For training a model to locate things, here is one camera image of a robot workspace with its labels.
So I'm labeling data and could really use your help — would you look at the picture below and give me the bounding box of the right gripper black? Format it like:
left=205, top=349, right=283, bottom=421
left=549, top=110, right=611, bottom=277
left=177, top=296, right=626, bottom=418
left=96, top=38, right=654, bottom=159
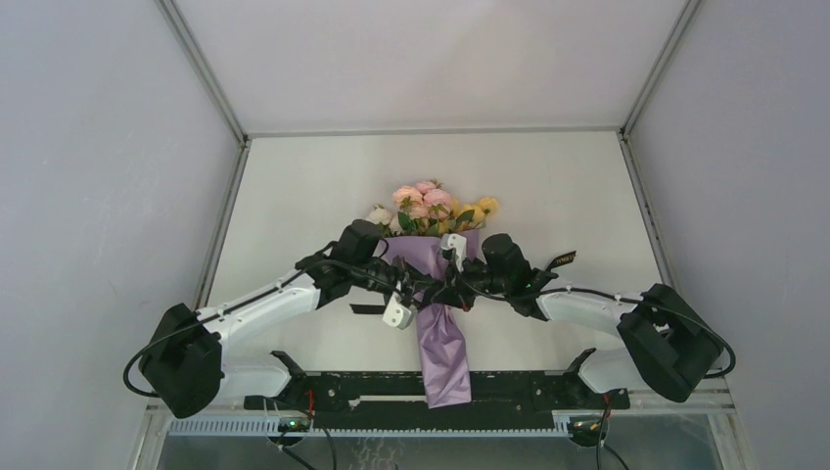
left=432, top=253, right=511, bottom=311

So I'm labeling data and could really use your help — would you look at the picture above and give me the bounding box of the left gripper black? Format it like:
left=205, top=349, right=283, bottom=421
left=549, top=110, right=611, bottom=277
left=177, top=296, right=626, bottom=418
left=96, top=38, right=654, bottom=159
left=350, top=256, right=434, bottom=305

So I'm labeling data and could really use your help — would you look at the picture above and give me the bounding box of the black strap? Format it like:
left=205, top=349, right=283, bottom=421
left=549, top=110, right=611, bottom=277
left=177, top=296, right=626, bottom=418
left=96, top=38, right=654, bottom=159
left=349, top=250, right=578, bottom=318

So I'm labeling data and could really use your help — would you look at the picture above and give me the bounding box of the white fake flower stem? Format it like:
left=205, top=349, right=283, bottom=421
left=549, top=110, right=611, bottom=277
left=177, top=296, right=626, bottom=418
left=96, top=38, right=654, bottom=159
left=366, top=205, right=401, bottom=237

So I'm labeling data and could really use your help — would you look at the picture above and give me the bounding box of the yellow fake flower stem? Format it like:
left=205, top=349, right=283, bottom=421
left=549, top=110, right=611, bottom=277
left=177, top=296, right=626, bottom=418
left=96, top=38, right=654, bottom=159
left=438, top=197, right=499, bottom=235

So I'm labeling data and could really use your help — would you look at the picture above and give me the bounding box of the pink wrapping paper sheet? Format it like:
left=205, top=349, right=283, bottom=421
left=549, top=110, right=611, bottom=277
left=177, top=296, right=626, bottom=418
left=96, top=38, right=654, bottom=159
left=386, top=236, right=472, bottom=409

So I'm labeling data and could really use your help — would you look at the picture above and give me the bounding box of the pink fake flower stem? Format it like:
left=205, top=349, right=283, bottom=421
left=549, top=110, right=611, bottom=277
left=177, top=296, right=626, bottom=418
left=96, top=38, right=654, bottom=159
left=392, top=180, right=454, bottom=220

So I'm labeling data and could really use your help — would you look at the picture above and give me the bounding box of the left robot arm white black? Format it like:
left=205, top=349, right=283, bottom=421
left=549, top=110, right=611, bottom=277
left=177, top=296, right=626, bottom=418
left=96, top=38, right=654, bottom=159
left=122, top=219, right=406, bottom=418

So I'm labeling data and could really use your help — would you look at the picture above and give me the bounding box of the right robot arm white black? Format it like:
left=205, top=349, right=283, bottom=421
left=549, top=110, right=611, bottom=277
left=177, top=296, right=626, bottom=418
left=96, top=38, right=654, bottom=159
left=426, top=234, right=736, bottom=407

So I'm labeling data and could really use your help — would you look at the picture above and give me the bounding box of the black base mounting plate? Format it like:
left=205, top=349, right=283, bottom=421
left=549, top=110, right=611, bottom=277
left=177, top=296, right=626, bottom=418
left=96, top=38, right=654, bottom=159
left=277, top=371, right=630, bottom=430

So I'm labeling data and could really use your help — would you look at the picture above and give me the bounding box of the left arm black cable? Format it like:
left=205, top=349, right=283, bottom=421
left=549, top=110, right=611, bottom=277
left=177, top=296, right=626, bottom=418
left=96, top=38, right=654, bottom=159
left=121, top=258, right=416, bottom=470

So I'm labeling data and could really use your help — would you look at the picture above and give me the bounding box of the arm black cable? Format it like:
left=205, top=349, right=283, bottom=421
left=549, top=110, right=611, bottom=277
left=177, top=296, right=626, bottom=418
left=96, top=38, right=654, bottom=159
left=121, top=258, right=416, bottom=470
left=447, top=258, right=738, bottom=470

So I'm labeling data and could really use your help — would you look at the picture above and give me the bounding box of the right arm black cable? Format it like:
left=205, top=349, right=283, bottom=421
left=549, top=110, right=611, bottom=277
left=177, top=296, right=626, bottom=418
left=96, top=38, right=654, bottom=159
left=447, top=258, right=738, bottom=470

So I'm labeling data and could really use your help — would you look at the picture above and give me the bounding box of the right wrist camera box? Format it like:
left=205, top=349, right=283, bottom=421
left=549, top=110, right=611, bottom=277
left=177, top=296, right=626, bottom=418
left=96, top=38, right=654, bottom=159
left=439, top=233, right=467, bottom=273

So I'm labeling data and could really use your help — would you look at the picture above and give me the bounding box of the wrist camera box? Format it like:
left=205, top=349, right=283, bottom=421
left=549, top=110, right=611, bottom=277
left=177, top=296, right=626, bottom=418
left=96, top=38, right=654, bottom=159
left=439, top=233, right=467, bottom=273
left=382, top=293, right=418, bottom=330

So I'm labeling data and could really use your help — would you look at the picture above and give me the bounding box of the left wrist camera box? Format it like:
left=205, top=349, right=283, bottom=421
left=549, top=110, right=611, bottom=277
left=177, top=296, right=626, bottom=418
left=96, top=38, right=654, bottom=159
left=382, top=293, right=418, bottom=330

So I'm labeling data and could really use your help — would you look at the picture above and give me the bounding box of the white cable duct strip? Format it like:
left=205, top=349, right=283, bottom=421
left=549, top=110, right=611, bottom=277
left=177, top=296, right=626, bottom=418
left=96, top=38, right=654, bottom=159
left=167, top=416, right=572, bottom=438

